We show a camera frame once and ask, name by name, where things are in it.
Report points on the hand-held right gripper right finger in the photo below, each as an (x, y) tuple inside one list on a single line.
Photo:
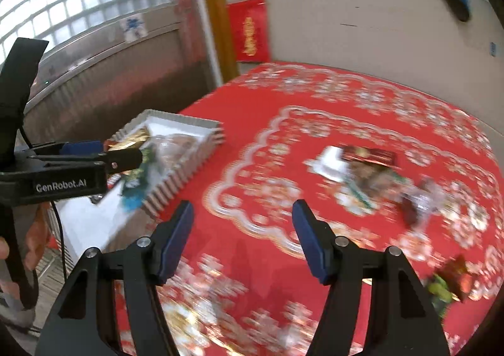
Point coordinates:
[(311, 241)]

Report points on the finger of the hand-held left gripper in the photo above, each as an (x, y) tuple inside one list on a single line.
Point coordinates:
[(122, 161), (80, 148)]

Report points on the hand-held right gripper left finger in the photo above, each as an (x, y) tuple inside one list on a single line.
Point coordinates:
[(175, 241)]

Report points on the gold foil snack packet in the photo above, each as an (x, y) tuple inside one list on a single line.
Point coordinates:
[(132, 137)]

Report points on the green triangular snack packet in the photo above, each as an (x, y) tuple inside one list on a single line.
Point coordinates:
[(145, 178), (441, 293)]

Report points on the clear bag with blue end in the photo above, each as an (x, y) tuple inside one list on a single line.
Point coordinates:
[(132, 200)]

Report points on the striped white gift box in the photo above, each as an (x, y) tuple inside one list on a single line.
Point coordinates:
[(189, 167)]

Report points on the green-edged biscuit packet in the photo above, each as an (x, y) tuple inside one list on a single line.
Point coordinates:
[(328, 163)]

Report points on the dark red stick packet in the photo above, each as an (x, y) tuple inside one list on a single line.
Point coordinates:
[(370, 156)]

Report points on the clear bag of red dates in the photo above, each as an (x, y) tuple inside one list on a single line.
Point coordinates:
[(413, 206)]

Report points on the large red foil packet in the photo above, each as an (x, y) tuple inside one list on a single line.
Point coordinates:
[(456, 271)]

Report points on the person's left hand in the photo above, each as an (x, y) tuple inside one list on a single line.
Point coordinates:
[(37, 240)]

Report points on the corrugated metal door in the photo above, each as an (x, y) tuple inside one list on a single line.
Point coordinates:
[(118, 80)]

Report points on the red floral tablecloth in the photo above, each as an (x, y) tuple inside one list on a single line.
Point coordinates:
[(256, 182)]

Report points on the blue white door sticker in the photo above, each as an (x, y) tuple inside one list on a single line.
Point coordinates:
[(134, 27)]

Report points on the red poster with gold figure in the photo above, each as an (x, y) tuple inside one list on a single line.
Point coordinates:
[(250, 31)]

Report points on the wooden door frame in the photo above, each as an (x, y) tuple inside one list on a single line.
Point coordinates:
[(214, 17)]

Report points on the small blue wall sticker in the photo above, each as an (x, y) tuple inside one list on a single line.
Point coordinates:
[(493, 48)]

